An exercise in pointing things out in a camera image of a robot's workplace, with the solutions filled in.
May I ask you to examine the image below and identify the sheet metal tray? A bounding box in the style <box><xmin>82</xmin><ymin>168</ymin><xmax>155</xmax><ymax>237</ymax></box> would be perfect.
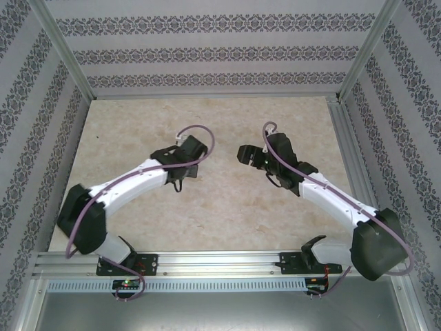
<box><xmin>30</xmin><ymin>275</ymin><xmax>427</xmax><ymax>331</ymax></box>

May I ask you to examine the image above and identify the aluminium back frame rail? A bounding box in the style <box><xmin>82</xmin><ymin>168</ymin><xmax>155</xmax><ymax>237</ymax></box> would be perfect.
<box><xmin>90</xmin><ymin>92</ymin><xmax>342</xmax><ymax>101</ymax></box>

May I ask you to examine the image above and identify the aluminium side frame rail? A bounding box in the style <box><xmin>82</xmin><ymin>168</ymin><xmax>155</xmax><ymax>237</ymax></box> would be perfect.
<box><xmin>325</xmin><ymin>96</ymin><xmax>392</xmax><ymax>249</ymax></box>

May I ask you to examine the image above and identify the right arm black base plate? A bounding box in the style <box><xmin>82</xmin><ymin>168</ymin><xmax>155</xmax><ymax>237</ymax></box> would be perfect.
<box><xmin>280</xmin><ymin>251</ymin><xmax>344</xmax><ymax>276</ymax></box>

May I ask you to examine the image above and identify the aluminium mounting rail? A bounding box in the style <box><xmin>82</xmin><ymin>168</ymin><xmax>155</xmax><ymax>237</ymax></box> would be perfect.
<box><xmin>32</xmin><ymin>250</ymin><xmax>409</xmax><ymax>277</ymax></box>

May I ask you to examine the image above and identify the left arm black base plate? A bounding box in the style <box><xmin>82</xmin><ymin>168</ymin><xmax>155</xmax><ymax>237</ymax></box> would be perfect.
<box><xmin>96</xmin><ymin>254</ymin><xmax>159</xmax><ymax>277</ymax></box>

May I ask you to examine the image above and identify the slotted grey cable duct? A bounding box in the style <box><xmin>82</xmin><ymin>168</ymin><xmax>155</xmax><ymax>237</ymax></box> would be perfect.
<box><xmin>46</xmin><ymin>279</ymin><xmax>328</xmax><ymax>293</ymax></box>

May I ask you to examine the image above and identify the aluminium frame post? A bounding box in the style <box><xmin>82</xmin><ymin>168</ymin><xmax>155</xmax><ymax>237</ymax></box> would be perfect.
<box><xmin>29</xmin><ymin>0</ymin><xmax>96</xmax><ymax>101</ymax></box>
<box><xmin>339</xmin><ymin>0</ymin><xmax>404</xmax><ymax>101</ymax></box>

